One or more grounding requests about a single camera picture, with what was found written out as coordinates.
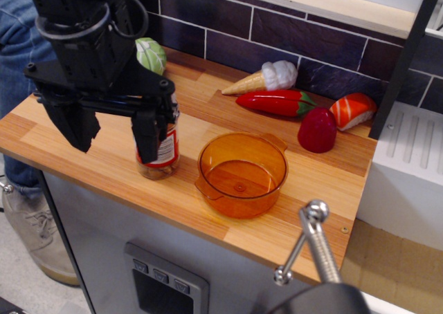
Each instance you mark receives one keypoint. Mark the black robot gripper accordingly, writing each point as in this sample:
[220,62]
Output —
[96,70]

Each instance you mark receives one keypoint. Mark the clear almond jar red label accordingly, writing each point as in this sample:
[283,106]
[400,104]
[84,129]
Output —
[168,153]

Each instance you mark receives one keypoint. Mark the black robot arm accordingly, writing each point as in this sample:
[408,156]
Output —
[72,2]

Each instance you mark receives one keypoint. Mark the orange transparent plastic pot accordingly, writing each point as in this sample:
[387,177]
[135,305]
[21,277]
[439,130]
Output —
[240,174]

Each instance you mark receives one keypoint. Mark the green toy cabbage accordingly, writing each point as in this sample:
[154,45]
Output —
[151,55]

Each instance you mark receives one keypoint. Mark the beige sneaker shoe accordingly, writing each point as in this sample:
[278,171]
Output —
[33,221]

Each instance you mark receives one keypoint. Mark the grey toy kitchen cabinet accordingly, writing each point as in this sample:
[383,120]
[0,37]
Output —
[95,230]

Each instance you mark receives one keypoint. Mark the person leg in jeans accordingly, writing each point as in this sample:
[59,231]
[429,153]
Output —
[21,44]

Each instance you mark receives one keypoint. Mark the grey dishwasher control panel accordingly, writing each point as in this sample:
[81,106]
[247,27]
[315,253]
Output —
[161,286]

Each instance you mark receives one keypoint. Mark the red toy chili pepper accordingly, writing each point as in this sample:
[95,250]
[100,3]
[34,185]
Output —
[289,103]

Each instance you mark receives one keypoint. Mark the toy ice cream cone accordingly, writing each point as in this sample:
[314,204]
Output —
[272,76]

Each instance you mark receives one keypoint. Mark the red toy strawberry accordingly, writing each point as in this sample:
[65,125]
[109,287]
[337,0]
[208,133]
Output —
[318,131]

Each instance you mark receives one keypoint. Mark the toy salmon sushi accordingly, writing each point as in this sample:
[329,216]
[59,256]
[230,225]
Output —
[353,109]

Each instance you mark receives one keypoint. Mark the white toy sink unit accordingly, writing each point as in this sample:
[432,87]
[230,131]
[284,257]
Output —
[403,191]

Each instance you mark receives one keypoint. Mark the black vertical frame post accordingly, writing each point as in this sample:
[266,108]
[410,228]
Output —
[401,69]

